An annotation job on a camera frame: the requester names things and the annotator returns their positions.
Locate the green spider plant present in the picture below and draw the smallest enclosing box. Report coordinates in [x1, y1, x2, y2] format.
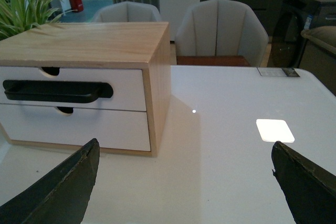
[1, 0, 62, 40]

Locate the beige cushion at right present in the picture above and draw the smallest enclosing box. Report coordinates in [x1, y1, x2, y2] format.
[299, 26, 335, 81]

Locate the red fire extinguisher box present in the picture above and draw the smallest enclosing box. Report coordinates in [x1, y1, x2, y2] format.
[69, 0, 83, 13]

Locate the beige chair left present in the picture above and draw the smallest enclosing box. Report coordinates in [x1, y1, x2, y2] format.
[91, 1, 162, 23]

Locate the black drawer handle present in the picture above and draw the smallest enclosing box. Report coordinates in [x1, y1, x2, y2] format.
[3, 80, 114, 103]

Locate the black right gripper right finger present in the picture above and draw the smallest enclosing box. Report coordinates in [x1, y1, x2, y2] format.
[271, 141, 335, 223]

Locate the label sticker on table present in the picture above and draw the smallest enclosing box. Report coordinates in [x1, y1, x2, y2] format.
[257, 67, 300, 78]

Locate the black washing machine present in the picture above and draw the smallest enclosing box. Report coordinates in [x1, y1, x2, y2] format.
[267, 0, 335, 68]

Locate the wooden two-drawer cabinet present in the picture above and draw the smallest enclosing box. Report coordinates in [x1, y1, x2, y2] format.
[1, 22, 171, 156]

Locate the beige chair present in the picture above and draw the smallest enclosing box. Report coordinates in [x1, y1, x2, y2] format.
[91, 1, 162, 23]
[174, 0, 269, 67]

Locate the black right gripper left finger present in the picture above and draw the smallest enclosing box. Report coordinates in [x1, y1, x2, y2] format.
[1, 138, 100, 223]

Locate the beige chair right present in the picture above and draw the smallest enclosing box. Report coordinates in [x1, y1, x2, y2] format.
[174, 0, 269, 67]

